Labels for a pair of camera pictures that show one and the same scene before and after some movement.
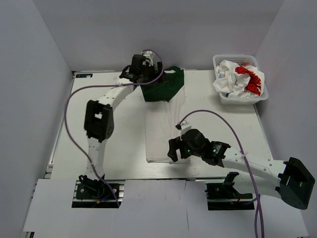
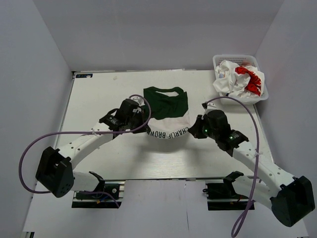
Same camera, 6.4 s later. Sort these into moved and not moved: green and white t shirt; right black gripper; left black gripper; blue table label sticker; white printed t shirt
Moved: left black gripper; green and white t shirt; right black gripper
Not moved: white printed t shirt; blue table label sticker
